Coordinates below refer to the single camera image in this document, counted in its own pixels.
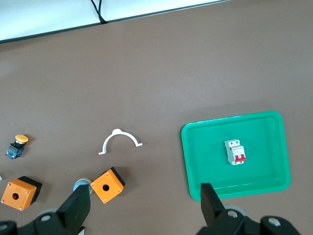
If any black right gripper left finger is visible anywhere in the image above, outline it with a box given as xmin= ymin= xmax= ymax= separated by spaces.
xmin=57 ymin=183 xmax=91 ymax=235

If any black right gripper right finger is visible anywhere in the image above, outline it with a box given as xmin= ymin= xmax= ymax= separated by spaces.
xmin=200 ymin=182 xmax=226 ymax=228

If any white red circuit breaker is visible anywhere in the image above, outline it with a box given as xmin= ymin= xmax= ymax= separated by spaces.
xmin=224 ymin=139 xmax=247 ymax=166

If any light blue dome button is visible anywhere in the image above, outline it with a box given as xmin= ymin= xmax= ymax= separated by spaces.
xmin=72 ymin=178 xmax=93 ymax=195

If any green plastic tray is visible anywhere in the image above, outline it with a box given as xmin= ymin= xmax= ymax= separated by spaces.
xmin=180 ymin=110 xmax=292 ymax=202

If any small white pipe clamp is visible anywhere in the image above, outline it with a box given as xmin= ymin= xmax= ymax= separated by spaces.
xmin=98 ymin=128 xmax=143 ymax=156

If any yellow mushroom push button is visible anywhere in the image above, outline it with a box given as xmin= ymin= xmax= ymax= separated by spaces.
xmin=5 ymin=134 xmax=29 ymax=160

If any orange button enclosure box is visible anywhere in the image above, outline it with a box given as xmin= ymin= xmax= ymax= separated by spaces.
xmin=90 ymin=167 xmax=126 ymax=205
xmin=0 ymin=175 xmax=43 ymax=211

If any black cable at table edge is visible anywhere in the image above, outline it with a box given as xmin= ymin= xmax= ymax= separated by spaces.
xmin=89 ymin=0 xmax=109 ymax=24

